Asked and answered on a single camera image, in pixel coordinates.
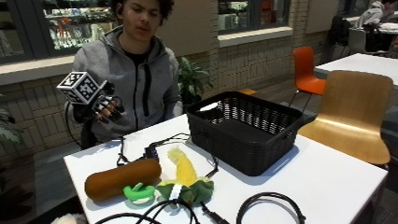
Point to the white marker cube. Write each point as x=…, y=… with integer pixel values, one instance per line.
x=79, y=87

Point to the the person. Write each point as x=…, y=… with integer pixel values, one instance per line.
x=141, y=84

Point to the small black device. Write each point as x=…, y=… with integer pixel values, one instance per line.
x=150, y=153

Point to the green potted plant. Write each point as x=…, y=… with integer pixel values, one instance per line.
x=192, y=79

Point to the brown plush sausage toy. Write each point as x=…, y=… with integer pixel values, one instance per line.
x=123, y=179

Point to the green leafy plant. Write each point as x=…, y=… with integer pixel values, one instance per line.
x=8, y=129

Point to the yellow plush corn toy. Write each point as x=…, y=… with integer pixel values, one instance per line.
x=185, y=177

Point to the black woven plastic basket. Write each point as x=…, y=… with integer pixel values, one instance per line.
x=244, y=130

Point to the white plush toy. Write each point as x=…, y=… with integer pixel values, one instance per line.
x=69, y=219

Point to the orange chair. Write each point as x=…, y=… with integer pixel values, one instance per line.
x=308, y=74

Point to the wooden chair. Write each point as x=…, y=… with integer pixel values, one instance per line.
x=351, y=115

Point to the white table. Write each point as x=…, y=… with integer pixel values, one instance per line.
x=365, y=65

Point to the grey chair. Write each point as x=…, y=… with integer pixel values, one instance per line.
x=358, y=40

